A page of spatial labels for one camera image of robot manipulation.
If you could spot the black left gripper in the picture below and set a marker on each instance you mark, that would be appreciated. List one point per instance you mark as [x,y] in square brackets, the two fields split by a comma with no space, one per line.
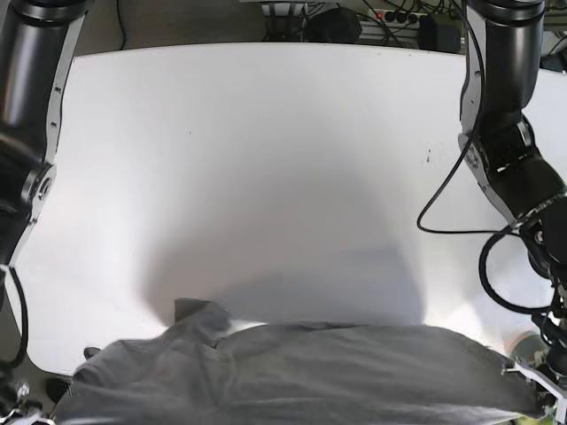
[547,374]

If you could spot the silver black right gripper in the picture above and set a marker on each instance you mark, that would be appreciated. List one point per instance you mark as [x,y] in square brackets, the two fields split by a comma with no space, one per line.
[21,416]

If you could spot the grey T-shirt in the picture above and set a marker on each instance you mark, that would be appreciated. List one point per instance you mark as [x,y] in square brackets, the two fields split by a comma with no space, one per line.
[196,372]

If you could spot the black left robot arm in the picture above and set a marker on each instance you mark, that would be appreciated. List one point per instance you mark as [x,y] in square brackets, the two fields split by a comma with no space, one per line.
[497,143]

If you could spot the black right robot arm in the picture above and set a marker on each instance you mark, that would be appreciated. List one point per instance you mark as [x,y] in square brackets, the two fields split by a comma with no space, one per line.
[38,42]

